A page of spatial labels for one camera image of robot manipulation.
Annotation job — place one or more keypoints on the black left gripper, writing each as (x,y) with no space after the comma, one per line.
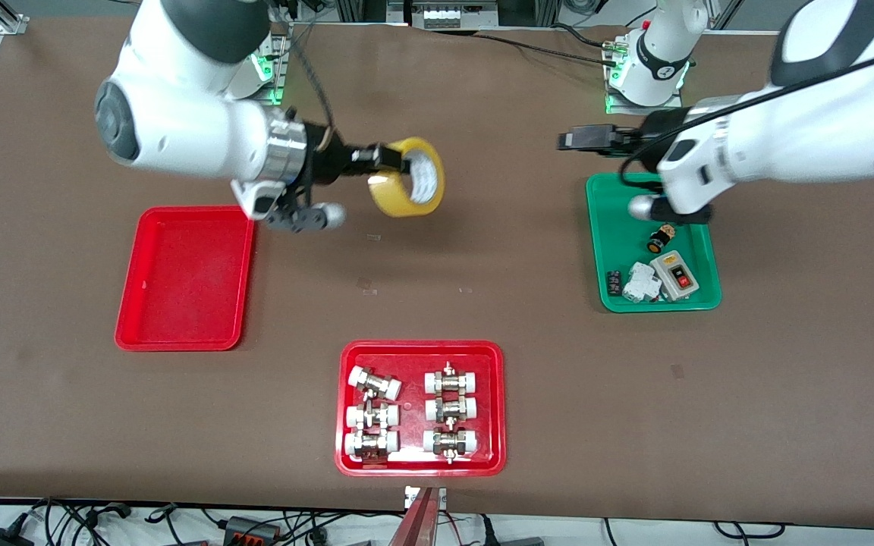
(658,127)

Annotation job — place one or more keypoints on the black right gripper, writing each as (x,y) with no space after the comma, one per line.
(332,161)

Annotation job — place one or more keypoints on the yellow tape roll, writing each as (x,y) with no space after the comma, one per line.
(399,201)

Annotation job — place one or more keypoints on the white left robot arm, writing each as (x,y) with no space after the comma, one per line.
(824,129)

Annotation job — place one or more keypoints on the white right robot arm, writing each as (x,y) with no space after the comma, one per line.
(179,129)

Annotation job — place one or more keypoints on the green plastic tray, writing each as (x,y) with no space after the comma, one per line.
(619,243)

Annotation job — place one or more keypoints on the empty-looking red plastic tray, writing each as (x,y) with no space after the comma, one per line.
(187,280)

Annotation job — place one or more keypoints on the red tray holding fittings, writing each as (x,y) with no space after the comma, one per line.
(414,402)

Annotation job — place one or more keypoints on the black orange push button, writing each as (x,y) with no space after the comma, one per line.
(658,241)

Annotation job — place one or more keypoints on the black terminal block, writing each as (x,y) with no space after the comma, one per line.
(614,283)

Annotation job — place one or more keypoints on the white circuit breaker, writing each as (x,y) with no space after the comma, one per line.
(640,284)

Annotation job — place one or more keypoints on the white electrical terminal device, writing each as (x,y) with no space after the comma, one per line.
(452,15)

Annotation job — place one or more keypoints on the white metal pipe fitting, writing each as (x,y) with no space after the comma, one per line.
(371,415)
(370,443)
(375,383)
(450,442)
(451,409)
(451,381)

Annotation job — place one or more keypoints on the red aluminium profile bar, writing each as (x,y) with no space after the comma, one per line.
(416,523)

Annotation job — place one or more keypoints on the black connector box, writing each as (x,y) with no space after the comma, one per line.
(251,528)

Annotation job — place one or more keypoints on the black power adapter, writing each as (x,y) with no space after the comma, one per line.
(1,538)

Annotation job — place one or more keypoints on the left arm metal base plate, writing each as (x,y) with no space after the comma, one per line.
(672,108)

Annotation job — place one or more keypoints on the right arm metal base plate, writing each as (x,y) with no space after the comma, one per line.
(279,76)

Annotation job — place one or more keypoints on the white switch box red button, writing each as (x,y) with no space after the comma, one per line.
(672,277)

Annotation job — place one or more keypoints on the silver metal bracket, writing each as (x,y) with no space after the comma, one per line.
(410,497)

